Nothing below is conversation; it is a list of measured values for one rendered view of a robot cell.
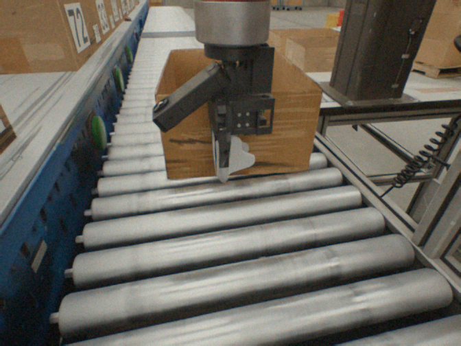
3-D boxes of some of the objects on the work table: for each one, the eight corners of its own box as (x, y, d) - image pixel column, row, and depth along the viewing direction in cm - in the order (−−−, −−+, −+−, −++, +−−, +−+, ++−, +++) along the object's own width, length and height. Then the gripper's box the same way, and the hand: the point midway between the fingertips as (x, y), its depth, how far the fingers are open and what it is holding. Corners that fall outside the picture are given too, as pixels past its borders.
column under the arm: (374, 81, 109) (405, -21, 91) (422, 104, 88) (475, -23, 69) (312, 84, 106) (330, -21, 87) (346, 109, 85) (379, -23, 66)
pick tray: (385, 70, 123) (392, 46, 118) (302, 73, 120) (305, 48, 114) (354, 56, 147) (359, 36, 141) (284, 58, 143) (286, 37, 137)
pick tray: (346, 55, 150) (351, 34, 144) (278, 57, 146) (280, 36, 140) (325, 45, 173) (328, 27, 167) (265, 47, 169) (267, 29, 163)
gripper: (282, 49, 32) (268, 192, 44) (259, 36, 39) (252, 163, 51) (209, 52, 30) (215, 200, 42) (199, 38, 38) (206, 168, 50)
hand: (219, 176), depth 45 cm, fingers closed
